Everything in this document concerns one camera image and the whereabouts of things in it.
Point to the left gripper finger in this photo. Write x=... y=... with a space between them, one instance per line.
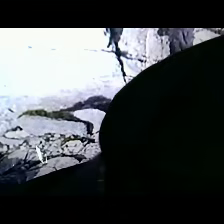
x=80 y=181

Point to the black garment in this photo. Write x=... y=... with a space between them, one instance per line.
x=166 y=126

